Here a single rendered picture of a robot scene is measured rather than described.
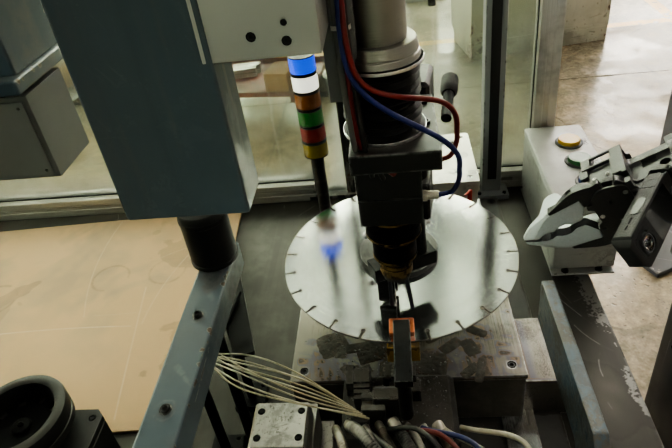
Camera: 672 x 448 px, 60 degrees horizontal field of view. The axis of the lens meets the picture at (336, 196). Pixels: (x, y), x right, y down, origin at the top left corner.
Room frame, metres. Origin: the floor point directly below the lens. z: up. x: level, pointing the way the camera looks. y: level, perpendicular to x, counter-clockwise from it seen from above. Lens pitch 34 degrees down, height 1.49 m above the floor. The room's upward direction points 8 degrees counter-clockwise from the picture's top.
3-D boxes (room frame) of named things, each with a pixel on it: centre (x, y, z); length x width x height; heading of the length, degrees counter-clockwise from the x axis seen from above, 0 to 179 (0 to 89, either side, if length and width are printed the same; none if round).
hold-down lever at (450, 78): (0.60, -0.12, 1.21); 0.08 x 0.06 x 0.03; 172
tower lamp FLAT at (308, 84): (0.93, 0.02, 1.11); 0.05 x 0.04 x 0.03; 82
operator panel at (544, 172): (0.89, -0.43, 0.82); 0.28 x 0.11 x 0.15; 172
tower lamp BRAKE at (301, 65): (0.93, 0.02, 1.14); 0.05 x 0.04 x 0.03; 82
